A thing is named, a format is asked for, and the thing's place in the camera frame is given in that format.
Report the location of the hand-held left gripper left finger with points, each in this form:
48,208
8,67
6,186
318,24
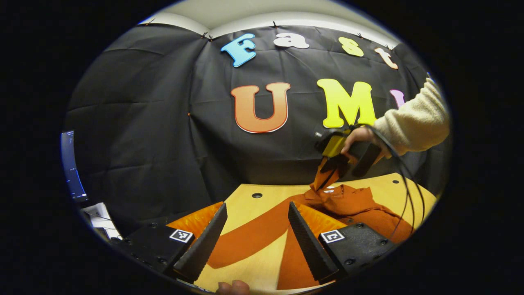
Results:
204,246

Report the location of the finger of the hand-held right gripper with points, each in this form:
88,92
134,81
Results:
335,145

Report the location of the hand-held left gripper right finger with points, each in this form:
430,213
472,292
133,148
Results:
309,246

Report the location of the orange button shirt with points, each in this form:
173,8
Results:
356,205

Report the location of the white side table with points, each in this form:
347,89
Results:
98,219

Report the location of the black backdrop cloth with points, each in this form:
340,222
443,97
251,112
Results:
163,123

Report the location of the computer monitor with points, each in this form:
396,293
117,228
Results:
69,164

